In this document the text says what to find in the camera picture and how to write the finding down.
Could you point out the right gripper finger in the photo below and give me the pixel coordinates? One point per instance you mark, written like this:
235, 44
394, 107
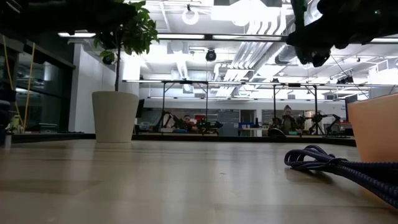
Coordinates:
298, 42
318, 40

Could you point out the green leafy plant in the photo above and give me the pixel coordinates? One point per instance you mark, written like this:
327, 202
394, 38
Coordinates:
136, 34

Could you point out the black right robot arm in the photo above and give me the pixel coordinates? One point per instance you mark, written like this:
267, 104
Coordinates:
385, 18

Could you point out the black aluminium table frame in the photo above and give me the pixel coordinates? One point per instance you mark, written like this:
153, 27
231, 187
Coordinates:
186, 137

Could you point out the small white post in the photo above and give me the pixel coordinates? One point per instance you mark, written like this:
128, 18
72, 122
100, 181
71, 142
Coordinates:
7, 140

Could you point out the orange plastic bin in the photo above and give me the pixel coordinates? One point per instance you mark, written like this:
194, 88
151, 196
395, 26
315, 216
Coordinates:
376, 130

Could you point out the white plant pot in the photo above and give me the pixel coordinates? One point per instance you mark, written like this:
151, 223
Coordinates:
115, 118

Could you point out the background black robot arm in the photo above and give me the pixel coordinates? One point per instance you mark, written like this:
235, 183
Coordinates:
169, 119
323, 119
210, 125

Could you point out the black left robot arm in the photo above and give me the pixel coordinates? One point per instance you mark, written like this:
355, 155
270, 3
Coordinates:
31, 14

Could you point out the person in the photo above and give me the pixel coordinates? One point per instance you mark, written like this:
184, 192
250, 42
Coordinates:
187, 123
288, 123

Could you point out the black workstation frame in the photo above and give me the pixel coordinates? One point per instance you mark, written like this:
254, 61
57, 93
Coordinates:
293, 84
186, 82

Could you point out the small green object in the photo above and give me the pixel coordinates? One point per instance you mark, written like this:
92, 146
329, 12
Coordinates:
15, 124

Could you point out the black hanging camera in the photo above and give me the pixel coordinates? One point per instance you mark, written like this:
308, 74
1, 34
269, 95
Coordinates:
211, 55

